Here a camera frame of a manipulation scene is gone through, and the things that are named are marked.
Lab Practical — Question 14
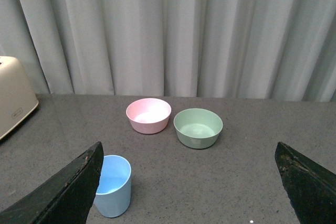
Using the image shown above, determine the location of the green plastic bowl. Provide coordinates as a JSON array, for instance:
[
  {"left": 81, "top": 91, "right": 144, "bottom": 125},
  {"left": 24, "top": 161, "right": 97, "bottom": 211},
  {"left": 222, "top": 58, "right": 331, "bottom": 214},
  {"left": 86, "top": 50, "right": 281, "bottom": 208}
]
[{"left": 173, "top": 108, "right": 223, "bottom": 150}]

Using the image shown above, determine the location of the grey curtain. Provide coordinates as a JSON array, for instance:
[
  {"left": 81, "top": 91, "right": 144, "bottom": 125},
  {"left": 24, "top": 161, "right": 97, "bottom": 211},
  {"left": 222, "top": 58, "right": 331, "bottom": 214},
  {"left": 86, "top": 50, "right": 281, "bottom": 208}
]
[{"left": 1, "top": 0, "right": 335, "bottom": 102}]

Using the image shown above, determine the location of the blue plastic cup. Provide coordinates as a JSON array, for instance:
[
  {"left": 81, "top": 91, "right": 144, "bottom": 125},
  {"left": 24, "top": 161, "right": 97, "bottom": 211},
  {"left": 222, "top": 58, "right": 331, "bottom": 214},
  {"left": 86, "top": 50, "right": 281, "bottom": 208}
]
[{"left": 93, "top": 155, "right": 132, "bottom": 218}]

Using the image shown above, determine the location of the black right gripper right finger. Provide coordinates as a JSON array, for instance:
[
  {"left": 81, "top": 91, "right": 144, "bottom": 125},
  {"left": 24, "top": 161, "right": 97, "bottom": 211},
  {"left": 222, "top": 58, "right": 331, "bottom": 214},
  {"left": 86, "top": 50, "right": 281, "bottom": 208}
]
[{"left": 275, "top": 142, "right": 335, "bottom": 223}]

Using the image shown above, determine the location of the pink plastic bowl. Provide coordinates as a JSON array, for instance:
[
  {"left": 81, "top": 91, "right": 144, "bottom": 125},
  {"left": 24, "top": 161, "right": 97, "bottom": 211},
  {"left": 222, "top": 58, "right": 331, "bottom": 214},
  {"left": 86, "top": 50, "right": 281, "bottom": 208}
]
[{"left": 126, "top": 98, "right": 172, "bottom": 134}]

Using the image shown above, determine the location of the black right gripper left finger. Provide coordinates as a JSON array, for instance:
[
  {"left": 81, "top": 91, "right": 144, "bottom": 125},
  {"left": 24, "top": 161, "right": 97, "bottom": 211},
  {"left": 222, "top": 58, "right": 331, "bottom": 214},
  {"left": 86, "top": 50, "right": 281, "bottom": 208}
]
[{"left": 1, "top": 142, "right": 104, "bottom": 223}]

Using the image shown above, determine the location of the cream toaster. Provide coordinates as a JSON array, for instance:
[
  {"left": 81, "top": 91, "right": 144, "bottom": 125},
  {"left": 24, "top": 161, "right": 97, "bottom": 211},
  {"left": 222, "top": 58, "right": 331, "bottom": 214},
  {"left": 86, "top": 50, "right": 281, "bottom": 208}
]
[{"left": 1, "top": 56, "right": 39, "bottom": 138}]

